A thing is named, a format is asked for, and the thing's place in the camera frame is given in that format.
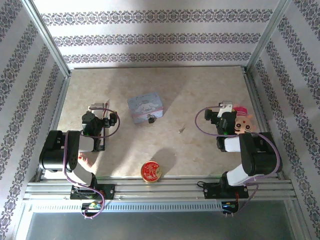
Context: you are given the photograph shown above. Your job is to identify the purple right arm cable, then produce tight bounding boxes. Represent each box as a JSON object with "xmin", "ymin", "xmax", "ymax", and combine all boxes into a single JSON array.
[{"xmin": 194, "ymin": 106, "xmax": 283, "ymax": 218}]

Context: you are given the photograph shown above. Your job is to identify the aluminium side rail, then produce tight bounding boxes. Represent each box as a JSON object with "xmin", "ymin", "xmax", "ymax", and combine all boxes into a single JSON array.
[
  {"xmin": 34, "ymin": 72, "xmax": 73, "ymax": 183},
  {"xmin": 241, "ymin": 66, "xmax": 286, "ymax": 181}
]

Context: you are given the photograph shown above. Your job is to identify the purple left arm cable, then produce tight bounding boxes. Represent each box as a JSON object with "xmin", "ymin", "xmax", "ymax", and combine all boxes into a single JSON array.
[{"xmin": 62, "ymin": 107, "xmax": 121, "ymax": 221}]

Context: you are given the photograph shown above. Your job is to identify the grey metal sheet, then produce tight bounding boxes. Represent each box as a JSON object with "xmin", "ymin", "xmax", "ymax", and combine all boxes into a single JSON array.
[{"xmin": 24, "ymin": 209, "xmax": 301, "ymax": 240}]

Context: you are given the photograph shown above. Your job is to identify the round red gold tin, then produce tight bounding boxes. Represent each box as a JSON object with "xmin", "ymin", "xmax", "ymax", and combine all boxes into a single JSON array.
[{"xmin": 140, "ymin": 161, "xmax": 163, "ymax": 184}]

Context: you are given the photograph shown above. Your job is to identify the pastel cartoon dog tin box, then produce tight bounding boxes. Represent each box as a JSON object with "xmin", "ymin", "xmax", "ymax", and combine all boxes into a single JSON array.
[{"xmin": 126, "ymin": 92, "xmax": 165, "ymax": 125}]

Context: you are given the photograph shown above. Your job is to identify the aluminium front frame rails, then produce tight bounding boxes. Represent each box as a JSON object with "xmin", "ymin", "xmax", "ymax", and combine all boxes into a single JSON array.
[{"xmin": 23, "ymin": 175, "xmax": 296, "ymax": 201}]

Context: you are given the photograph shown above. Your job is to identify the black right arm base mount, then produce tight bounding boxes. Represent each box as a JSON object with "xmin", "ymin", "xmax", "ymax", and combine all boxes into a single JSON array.
[{"xmin": 197, "ymin": 181, "xmax": 250, "ymax": 200}]

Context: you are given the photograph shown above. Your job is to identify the aluminium frame post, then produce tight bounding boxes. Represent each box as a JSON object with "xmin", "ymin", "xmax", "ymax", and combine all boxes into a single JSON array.
[
  {"xmin": 245, "ymin": 0, "xmax": 293, "ymax": 74},
  {"xmin": 21, "ymin": 0, "xmax": 73, "ymax": 79}
]

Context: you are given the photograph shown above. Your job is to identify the slotted grey cable duct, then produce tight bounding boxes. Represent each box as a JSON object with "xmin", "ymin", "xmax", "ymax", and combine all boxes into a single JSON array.
[{"xmin": 29, "ymin": 201, "xmax": 224, "ymax": 212}]

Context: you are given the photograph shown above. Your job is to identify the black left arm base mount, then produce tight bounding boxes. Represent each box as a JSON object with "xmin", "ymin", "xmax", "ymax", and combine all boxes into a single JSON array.
[{"xmin": 69, "ymin": 183, "xmax": 116, "ymax": 201}]

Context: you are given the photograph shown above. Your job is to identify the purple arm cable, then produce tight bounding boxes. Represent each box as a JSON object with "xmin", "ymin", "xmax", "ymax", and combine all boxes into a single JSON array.
[
  {"xmin": 62, "ymin": 107, "xmax": 121, "ymax": 221},
  {"xmin": 194, "ymin": 106, "xmax": 283, "ymax": 218}
]

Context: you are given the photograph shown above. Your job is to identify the plush doll with pink hat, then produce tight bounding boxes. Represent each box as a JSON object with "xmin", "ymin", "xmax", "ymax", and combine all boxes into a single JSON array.
[{"xmin": 232, "ymin": 104, "xmax": 258, "ymax": 135}]

